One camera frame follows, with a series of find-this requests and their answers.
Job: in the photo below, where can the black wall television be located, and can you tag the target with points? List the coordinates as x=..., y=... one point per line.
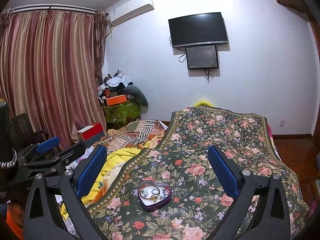
x=197, y=28

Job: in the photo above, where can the small black wall monitor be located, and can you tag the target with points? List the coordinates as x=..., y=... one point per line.
x=202, y=56

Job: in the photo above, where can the red box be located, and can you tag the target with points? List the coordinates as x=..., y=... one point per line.
x=92, y=133

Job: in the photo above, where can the curtain rod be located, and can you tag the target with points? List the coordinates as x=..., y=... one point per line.
x=62, y=8

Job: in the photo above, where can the silver bangle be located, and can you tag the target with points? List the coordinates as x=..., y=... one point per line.
x=152, y=192

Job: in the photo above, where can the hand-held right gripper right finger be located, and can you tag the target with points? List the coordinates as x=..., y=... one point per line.
x=222, y=172

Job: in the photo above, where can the floral blanket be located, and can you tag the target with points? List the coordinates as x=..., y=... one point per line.
x=200, y=155

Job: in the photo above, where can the striped pink curtain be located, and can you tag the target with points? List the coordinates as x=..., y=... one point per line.
x=50, y=67

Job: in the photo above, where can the orange box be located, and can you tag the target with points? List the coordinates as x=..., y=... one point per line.
x=116, y=100

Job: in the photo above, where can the person's left forearm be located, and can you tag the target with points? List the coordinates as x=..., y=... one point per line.
x=15, y=225

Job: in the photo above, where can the white wall socket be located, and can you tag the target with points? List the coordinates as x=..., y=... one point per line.
x=282, y=123

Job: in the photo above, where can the yellow-green cloth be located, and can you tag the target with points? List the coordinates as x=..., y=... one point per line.
x=203, y=103

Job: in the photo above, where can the striped quilt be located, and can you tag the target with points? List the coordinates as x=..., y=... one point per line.
x=135, y=132

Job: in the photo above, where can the white air conditioner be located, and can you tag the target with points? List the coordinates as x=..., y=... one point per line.
x=130, y=11

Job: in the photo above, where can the green cloth-covered cabinet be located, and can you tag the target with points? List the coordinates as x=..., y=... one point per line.
x=122, y=112

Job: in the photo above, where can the pile of clothes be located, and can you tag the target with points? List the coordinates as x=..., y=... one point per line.
x=117, y=81

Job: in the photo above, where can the purple heart-shaped tin box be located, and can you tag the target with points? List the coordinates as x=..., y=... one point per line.
x=155, y=206

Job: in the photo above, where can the yellow blanket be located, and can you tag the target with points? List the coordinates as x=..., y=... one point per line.
x=120, y=160

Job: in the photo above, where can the gold bangle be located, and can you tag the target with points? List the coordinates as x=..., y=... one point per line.
x=153, y=198

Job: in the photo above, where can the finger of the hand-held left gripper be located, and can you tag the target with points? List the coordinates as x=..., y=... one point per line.
x=76, y=152
x=48, y=144

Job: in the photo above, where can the black chair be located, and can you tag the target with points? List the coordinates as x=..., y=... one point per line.
x=25, y=127

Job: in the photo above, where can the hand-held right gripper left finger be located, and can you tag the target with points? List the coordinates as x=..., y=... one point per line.
x=92, y=170

